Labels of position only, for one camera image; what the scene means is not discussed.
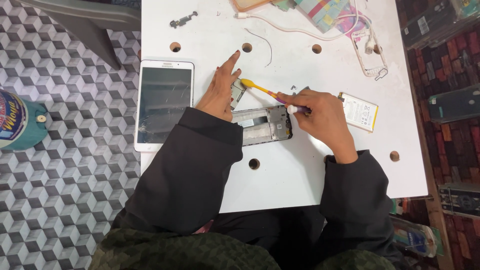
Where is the colourful checked pouch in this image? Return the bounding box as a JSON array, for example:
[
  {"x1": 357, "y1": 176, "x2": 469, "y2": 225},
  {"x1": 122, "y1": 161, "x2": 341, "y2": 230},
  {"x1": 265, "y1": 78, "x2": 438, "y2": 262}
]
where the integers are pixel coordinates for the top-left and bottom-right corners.
[{"x1": 293, "y1": 0, "x2": 355, "y2": 34}]

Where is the small phone circuit board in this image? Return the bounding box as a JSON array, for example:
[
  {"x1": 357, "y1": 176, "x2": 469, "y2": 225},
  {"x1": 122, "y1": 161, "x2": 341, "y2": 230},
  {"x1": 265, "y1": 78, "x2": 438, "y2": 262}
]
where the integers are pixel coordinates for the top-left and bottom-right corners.
[{"x1": 230, "y1": 78, "x2": 247, "y2": 110}]

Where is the person's left hand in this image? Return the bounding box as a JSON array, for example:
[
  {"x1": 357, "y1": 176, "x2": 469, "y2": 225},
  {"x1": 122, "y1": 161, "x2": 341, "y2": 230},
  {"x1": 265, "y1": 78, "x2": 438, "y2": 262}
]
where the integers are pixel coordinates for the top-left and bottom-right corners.
[{"x1": 195, "y1": 49, "x2": 242, "y2": 122}]

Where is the white tablet with cracked screen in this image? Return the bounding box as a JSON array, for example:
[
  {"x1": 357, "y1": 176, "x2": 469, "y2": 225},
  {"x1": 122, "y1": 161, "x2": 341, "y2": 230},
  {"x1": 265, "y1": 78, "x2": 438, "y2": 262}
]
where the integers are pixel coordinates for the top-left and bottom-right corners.
[{"x1": 134, "y1": 59, "x2": 195, "y2": 153}]

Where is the person's right hand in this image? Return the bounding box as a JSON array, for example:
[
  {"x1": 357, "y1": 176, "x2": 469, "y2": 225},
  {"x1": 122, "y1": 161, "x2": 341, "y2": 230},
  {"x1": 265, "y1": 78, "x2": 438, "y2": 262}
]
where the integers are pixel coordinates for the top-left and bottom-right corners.
[{"x1": 277, "y1": 89, "x2": 356, "y2": 152}]

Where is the bunch of dark accessory packets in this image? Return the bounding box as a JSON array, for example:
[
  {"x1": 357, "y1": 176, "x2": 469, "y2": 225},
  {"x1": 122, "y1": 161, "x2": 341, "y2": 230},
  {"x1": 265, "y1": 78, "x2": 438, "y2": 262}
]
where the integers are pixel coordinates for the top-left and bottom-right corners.
[{"x1": 400, "y1": 0, "x2": 480, "y2": 50}]

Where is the clear packet with blue card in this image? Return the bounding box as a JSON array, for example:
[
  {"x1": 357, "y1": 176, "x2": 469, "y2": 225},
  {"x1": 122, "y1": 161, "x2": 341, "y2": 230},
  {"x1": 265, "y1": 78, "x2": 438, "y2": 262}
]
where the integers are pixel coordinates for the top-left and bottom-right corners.
[{"x1": 391, "y1": 216, "x2": 444, "y2": 259}]

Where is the black patterned accessory packet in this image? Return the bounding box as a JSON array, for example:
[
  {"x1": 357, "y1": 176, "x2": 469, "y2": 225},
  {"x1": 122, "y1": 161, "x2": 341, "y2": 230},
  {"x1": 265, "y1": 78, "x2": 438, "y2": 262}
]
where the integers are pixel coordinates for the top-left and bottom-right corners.
[{"x1": 438, "y1": 182, "x2": 480, "y2": 220}]

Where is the thin black wire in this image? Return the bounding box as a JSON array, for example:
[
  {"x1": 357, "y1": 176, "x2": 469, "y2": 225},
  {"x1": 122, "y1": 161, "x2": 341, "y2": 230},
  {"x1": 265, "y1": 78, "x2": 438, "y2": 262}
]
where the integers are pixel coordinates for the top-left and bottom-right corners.
[{"x1": 244, "y1": 28, "x2": 273, "y2": 68}]

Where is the grey plastic chair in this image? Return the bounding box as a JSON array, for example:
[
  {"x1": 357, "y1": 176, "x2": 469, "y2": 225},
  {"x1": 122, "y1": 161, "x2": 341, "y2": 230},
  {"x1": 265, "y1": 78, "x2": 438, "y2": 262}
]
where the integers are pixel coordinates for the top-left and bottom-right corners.
[{"x1": 17, "y1": 0, "x2": 142, "y2": 71}]

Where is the purple tool with white cap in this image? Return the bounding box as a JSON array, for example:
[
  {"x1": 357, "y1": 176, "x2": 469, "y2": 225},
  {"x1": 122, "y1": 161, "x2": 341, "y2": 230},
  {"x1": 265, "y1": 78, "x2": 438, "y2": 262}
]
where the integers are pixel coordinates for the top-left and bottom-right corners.
[{"x1": 286, "y1": 105, "x2": 312, "y2": 115}]

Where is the small green part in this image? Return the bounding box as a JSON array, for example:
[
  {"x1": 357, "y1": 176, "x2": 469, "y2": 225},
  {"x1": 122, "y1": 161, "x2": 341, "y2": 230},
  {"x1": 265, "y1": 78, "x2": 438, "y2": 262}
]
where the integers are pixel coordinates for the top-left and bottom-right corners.
[{"x1": 272, "y1": 0, "x2": 298, "y2": 11}]

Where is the yellow and purple toothbrush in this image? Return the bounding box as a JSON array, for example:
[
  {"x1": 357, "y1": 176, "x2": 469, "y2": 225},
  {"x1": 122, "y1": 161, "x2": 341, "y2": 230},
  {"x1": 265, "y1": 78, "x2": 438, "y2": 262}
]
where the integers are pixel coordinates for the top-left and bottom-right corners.
[{"x1": 240, "y1": 78, "x2": 289, "y2": 105}]

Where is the white empty phone frame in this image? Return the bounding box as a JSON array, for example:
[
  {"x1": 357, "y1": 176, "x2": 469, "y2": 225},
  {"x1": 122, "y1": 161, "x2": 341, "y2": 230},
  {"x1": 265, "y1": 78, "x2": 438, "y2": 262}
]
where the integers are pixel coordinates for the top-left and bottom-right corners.
[{"x1": 351, "y1": 28, "x2": 389, "y2": 81}]

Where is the white phone battery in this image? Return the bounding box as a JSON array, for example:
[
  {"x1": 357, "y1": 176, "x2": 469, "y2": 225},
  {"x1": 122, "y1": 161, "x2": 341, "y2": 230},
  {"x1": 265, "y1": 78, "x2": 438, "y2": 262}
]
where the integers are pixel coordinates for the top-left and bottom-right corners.
[{"x1": 338, "y1": 92, "x2": 379, "y2": 133}]

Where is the dark green accessory packet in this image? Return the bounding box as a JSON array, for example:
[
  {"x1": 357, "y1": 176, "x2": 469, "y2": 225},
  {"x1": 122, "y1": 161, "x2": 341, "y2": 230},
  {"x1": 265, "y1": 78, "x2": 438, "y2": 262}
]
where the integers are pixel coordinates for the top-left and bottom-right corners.
[{"x1": 428, "y1": 83, "x2": 480, "y2": 124}]

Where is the small black flex connector part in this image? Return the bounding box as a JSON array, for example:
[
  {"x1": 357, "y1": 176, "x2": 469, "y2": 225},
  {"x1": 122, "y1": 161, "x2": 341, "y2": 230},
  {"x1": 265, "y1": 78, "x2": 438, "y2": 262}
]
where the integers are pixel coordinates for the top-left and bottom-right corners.
[{"x1": 169, "y1": 11, "x2": 199, "y2": 29}]

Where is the white charging cable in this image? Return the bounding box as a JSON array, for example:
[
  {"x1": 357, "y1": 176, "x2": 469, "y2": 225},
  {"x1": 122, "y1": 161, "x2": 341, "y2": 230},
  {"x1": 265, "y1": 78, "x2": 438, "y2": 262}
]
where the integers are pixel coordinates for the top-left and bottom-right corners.
[{"x1": 235, "y1": 0, "x2": 376, "y2": 55}]

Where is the pink patterned cloth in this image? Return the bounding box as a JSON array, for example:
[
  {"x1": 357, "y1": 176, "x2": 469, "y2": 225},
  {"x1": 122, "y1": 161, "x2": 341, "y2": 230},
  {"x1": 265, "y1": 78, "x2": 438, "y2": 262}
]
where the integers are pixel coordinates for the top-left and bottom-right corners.
[{"x1": 335, "y1": 13, "x2": 373, "y2": 39}]

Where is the teal bottle with printed label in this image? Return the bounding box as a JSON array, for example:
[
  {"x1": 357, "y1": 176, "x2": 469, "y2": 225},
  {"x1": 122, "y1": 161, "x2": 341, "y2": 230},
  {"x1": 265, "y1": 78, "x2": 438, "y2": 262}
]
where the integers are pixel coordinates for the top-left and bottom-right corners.
[{"x1": 0, "y1": 89, "x2": 49, "y2": 151}]

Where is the black opened phone frame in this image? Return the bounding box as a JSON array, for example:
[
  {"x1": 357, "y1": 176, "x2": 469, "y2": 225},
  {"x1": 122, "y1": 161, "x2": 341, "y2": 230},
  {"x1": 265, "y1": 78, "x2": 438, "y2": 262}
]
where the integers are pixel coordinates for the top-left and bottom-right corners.
[{"x1": 231, "y1": 105, "x2": 293, "y2": 147}]

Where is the person's dark green garment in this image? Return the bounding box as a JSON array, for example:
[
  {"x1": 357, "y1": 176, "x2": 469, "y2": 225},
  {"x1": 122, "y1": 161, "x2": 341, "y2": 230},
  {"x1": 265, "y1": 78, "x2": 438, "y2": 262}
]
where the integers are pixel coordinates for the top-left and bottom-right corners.
[{"x1": 88, "y1": 228, "x2": 398, "y2": 270}]

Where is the orange phone case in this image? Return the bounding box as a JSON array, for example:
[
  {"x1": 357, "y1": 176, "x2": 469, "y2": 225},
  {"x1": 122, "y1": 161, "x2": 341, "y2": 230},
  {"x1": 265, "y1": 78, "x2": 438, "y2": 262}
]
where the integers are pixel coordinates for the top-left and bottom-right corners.
[{"x1": 232, "y1": 0, "x2": 273, "y2": 13}]

